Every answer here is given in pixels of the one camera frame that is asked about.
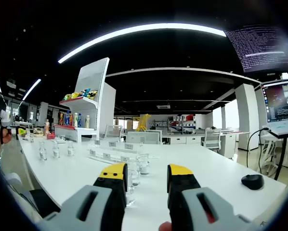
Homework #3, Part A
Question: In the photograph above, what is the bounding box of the row of drink bottles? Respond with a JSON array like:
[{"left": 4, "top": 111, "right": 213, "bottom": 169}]
[{"left": 58, "top": 110, "right": 91, "bottom": 129}]

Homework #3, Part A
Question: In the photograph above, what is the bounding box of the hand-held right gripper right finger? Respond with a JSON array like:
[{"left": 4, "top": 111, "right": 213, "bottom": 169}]
[{"left": 167, "top": 164, "right": 258, "bottom": 231}]

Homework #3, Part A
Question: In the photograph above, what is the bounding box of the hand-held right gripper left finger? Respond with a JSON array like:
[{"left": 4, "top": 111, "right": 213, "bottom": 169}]
[{"left": 37, "top": 162, "right": 129, "bottom": 231}]

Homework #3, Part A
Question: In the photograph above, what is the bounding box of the dark hanging monitor screen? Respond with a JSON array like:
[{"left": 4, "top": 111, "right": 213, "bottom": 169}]
[{"left": 224, "top": 24, "right": 288, "bottom": 73}]

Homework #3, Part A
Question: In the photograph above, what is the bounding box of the long curved ceiling light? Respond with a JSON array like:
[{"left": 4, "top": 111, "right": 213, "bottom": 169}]
[{"left": 58, "top": 23, "right": 228, "bottom": 64}]

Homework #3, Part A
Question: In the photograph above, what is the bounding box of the white office desk row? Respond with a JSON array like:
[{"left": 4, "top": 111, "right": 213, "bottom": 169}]
[{"left": 162, "top": 129, "right": 250, "bottom": 159}]

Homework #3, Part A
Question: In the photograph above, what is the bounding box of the person's right hand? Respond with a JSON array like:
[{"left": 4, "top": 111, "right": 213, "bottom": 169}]
[{"left": 158, "top": 221, "right": 173, "bottom": 231}]

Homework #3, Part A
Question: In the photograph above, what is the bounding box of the white desk divider panel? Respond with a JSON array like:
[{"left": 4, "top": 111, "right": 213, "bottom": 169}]
[{"left": 126, "top": 129, "right": 163, "bottom": 145}]

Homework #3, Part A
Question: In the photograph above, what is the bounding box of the white seat edge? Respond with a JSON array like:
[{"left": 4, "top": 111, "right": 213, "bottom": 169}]
[{"left": 3, "top": 172, "right": 22, "bottom": 186}]

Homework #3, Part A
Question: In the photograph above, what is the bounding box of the white mesh office chair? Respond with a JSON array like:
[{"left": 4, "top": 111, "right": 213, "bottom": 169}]
[
  {"left": 201, "top": 128, "right": 222, "bottom": 154},
  {"left": 104, "top": 124, "right": 123, "bottom": 142}
]

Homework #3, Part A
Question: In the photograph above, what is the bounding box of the white display shelf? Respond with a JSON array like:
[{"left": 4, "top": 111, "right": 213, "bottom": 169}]
[{"left": 53, "top": 57, "right": 117, "bottom": 142}]

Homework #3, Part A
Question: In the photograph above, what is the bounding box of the storage rack with white boxes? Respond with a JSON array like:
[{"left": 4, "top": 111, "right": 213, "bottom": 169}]
[{"left": 153, "top": 115, "right": 197, "bottom": 133}]

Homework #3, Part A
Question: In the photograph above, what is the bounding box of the black laptop stand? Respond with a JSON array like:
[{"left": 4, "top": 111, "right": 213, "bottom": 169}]
[{"left": 266, "top": 131, "right": 288, "bottom": 181}]

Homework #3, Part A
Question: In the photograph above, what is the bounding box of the black cable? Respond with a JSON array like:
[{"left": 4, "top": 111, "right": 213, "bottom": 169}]
[{"left": 246, "top": 127, "right": 270, "bottom": 169}]

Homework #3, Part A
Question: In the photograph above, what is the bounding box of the black computer mouse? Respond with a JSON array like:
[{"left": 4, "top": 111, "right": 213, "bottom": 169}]
[{"left": 241, "top": 174, "right": 265, "bottom": 191}]

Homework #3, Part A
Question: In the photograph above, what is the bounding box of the clear acrylic reagent rack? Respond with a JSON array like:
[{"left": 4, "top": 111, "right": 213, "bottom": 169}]
[{"left": 87, "top": 139, "right": 160, "bottom": 166}]

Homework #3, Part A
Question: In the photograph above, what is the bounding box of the row of colourful snack packets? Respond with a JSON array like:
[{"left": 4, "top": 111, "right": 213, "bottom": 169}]
[{"left": 62, "top": 88, "right": 98, "bottom": 101}]

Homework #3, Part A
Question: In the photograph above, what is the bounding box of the person's left hand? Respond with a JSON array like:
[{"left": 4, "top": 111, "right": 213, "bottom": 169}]
[{"left": 0, "top": 129, "right": 13, "bottom": 145}]

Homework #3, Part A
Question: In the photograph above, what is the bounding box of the open laptop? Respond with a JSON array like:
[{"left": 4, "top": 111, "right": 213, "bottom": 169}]
[{"left": 260, "top": 78, "right": 288, "bottom": 139}]

